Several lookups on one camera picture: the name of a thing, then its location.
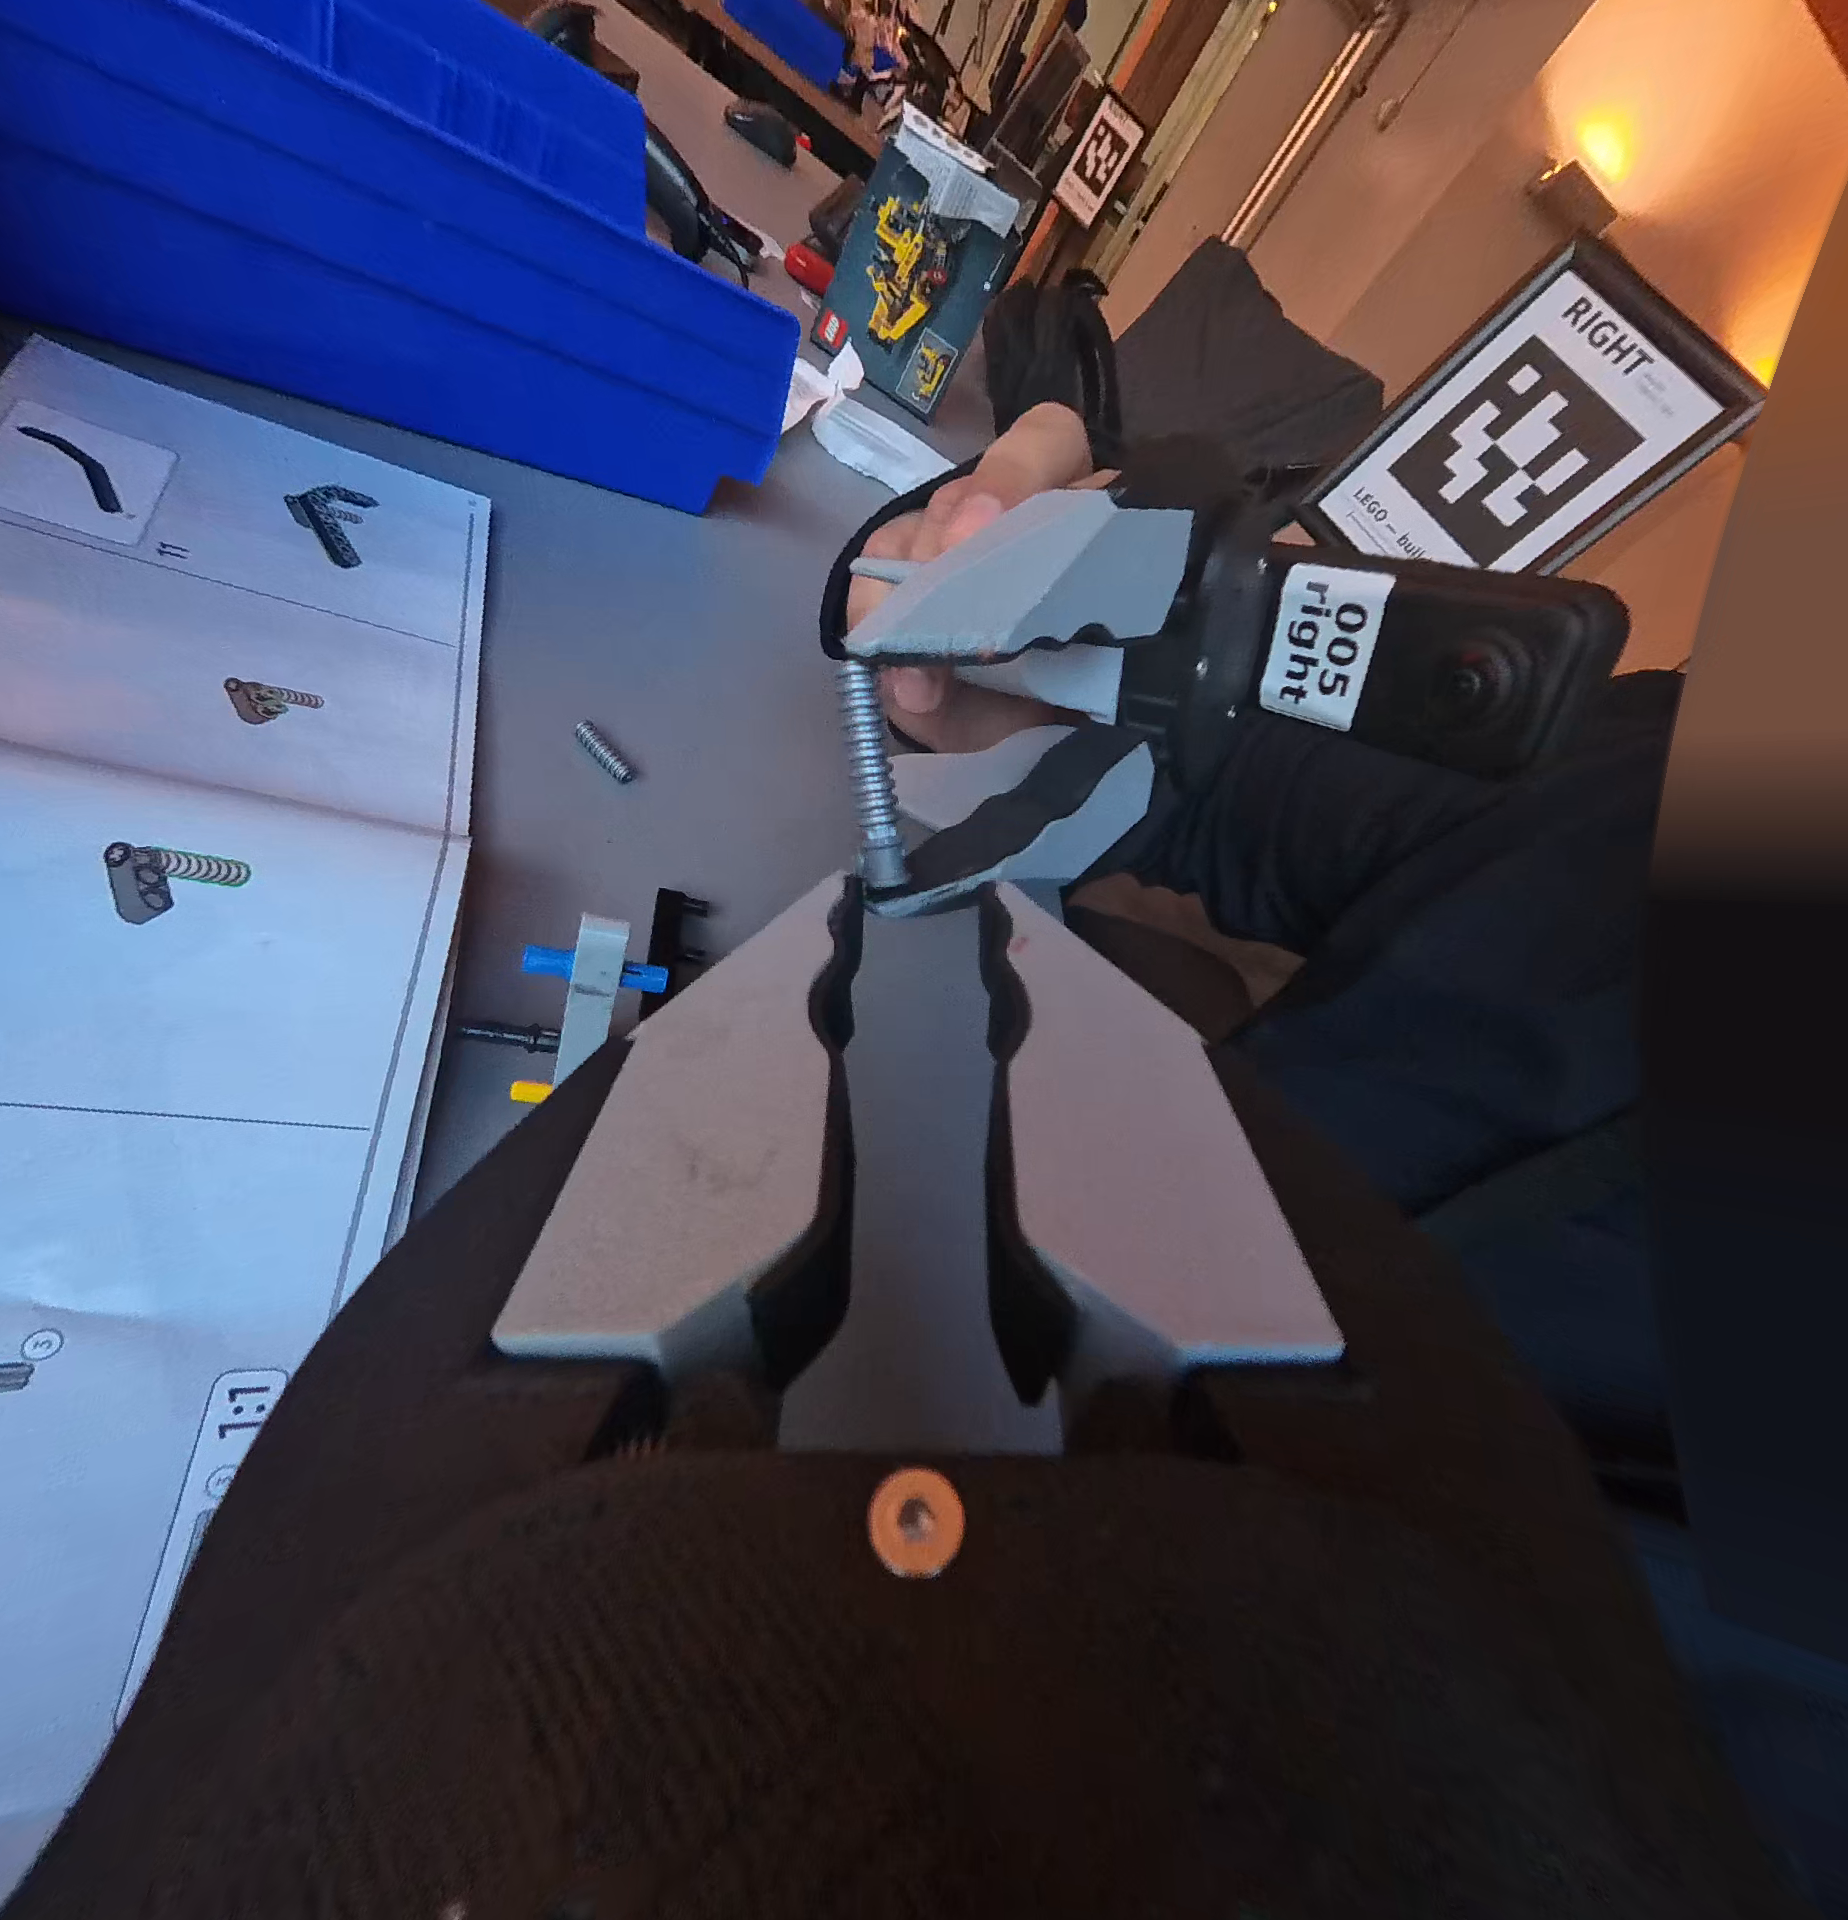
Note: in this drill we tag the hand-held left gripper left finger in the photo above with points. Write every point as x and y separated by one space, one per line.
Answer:
670 1170

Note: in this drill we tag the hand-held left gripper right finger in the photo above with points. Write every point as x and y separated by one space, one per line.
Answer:
1149 1186

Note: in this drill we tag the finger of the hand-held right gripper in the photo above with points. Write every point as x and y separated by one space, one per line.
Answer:
1112 817
1029 577

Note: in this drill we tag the grey worm gear axle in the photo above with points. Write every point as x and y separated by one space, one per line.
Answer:
868 751

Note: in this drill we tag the person's right forearm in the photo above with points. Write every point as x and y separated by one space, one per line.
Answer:
1314 855

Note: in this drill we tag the grey lego beam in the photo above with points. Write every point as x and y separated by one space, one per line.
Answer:
594 1027

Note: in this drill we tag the black lego pin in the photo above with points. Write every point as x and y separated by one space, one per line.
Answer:
505 1034

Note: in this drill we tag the black lego piece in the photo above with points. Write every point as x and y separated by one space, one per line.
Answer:
671 930

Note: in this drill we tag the blue lego pin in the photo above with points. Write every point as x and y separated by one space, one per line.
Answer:
548 961

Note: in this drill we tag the yellow and dark lego box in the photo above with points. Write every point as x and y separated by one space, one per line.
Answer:
900 270

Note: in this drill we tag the lego instruction booklet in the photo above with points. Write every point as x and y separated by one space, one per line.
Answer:
190 976

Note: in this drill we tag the person's right hand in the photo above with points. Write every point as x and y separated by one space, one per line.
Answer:
1014 457

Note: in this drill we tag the white plastic bag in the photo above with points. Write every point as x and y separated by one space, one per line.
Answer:
870 435

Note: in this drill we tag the small grey coil spring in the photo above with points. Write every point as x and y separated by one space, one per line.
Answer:
606 753

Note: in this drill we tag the black and white marker sign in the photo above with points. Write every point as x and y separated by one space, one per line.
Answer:
1101 155

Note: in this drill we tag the black computer mouse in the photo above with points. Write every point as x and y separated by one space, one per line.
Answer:
762 136

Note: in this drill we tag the blue plastic storage bin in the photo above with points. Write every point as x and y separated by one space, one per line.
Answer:
414 346
459 76
780 37

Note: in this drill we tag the wall lamp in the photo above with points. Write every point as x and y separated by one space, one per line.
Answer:
1577 196

